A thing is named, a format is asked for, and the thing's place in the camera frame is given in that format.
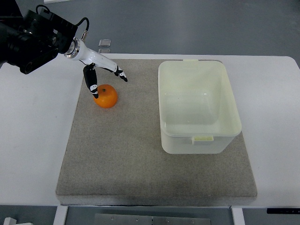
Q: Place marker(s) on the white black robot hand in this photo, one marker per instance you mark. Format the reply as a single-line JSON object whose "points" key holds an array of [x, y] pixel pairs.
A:
{"points": [[91, 59]]}

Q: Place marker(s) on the orange fruit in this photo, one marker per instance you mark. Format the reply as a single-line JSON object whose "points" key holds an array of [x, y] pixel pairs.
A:
{"points": [[107, 96]]}

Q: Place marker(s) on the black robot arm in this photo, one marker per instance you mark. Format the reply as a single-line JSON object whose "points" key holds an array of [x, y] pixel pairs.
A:
{"points": [[32, 40]]}

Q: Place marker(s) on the white plastic box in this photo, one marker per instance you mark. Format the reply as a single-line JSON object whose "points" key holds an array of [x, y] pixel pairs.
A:
{"points": [[197, 108]]}

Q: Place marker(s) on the metal floor plate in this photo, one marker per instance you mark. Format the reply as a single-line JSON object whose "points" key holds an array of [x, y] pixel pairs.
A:
{"points": [[104, 43], [102, 50]]}

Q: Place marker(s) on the grey felt mat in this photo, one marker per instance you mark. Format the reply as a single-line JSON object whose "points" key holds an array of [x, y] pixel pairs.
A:
{"points": [[114, 156]]}

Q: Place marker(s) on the white table leg left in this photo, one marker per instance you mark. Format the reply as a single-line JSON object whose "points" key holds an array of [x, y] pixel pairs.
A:
{"points": [[60, 215]]}

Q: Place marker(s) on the white table leg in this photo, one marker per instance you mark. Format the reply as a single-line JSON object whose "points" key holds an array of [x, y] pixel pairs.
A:
{"points": [[238, 217], [60, 215]]}

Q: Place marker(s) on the white object on floor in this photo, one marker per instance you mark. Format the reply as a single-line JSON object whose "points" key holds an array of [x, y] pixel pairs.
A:
{"points": [[9, 221]]}

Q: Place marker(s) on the white table leg right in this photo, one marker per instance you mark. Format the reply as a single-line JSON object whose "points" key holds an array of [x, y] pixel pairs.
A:
{"points": [[238, 217]]}

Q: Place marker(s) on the black table control panel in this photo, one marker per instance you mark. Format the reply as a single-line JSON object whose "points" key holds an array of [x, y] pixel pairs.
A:
{"points": [[286, 211]]}

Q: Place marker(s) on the grey metal base plate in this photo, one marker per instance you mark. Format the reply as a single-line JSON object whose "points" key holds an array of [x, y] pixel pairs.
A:
{"points": [[118, 219]]}

